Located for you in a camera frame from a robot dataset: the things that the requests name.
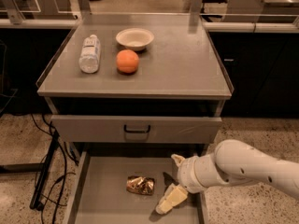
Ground white paper bowl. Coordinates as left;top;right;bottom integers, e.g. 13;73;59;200
116;28;154;51

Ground orange fruit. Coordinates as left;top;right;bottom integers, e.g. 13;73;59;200
116;49;139;74

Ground grey metal drawer cabinet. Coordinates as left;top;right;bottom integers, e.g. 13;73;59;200
38;14;232;157

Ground open grey middle drawer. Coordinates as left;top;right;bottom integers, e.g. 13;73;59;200
63;152;209;224

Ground black table leg base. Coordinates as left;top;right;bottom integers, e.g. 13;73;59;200
0;132;58;211

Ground closed grey top drawer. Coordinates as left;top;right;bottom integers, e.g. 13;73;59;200
51;115;221;144

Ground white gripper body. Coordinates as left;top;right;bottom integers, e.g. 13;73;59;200
178;154;219;193

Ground clear plastic water bottle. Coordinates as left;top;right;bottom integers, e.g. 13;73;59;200
78;35;101;74

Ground crushed shiny orange can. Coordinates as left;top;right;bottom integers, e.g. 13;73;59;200
126;175;155;196

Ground black floor cables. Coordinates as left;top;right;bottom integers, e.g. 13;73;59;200
29;113;80;224

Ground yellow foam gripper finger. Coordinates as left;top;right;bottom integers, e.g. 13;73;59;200
155;184;188;215
171;154;185;168

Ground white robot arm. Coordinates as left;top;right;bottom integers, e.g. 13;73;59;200
155;139;299;215

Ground white horizontal rail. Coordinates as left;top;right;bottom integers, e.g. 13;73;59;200
0;19;299;34

